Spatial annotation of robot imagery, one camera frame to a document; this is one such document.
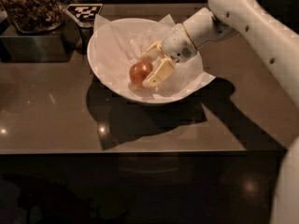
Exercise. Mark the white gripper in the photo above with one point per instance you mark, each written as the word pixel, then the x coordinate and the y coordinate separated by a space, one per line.
pixel 177 45

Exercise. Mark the black white marker tag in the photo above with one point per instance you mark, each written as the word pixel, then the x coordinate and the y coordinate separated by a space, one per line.
pixel 83 12

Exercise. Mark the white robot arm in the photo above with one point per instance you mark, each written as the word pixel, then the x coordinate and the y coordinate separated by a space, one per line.
pixel 278 47

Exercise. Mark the dark mesh cup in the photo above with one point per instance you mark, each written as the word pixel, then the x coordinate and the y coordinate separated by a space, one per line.
pixel 86 32

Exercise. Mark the tray of brown snacks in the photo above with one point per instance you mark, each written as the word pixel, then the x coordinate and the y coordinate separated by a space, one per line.
pixel 34 16

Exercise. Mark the white paper liner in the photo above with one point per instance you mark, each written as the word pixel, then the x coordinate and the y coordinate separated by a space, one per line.
pixel 115 47

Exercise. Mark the steel box stand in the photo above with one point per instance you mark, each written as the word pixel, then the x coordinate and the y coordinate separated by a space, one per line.
pixel 52 47

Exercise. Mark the red apple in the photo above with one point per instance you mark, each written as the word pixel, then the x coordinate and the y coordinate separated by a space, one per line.
pixel 138 72

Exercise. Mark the white bowl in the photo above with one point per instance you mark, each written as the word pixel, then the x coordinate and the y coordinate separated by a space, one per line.
pixel 96 62

